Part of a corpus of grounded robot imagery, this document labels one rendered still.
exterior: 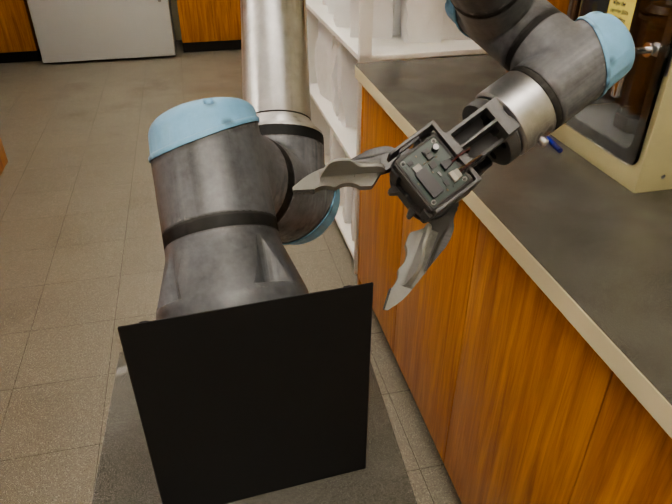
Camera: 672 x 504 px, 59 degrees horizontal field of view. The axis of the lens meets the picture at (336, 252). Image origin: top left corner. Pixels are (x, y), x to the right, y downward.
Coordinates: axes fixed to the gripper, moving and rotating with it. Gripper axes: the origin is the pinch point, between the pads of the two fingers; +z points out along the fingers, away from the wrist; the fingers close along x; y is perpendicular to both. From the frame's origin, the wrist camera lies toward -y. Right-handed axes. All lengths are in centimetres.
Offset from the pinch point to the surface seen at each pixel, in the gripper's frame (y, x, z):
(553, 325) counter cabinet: -41, 27, -25
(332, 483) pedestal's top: -5.0, 18.3, 14.4
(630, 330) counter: -23.1, 30.3, -27.5
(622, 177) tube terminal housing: -56, 16, -59
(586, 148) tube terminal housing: -65, 7, -62
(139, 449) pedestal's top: -8.3, 3.4, 29.4
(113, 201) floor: -247, -120, 54
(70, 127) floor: -327, -213, 61
